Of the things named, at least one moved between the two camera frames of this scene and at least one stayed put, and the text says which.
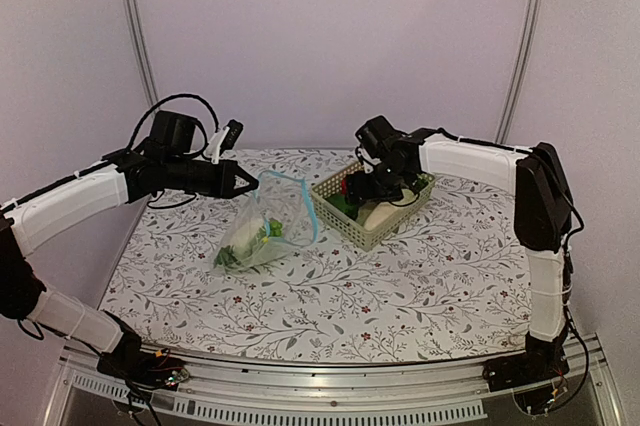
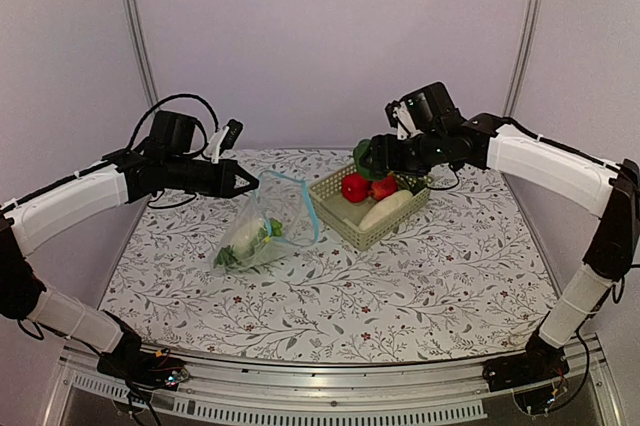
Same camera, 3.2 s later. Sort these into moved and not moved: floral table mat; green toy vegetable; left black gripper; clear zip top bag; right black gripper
Moved: green toy vegetable; right black gripper
Not moved: clear zip top bag; floral table mat; left black gripper
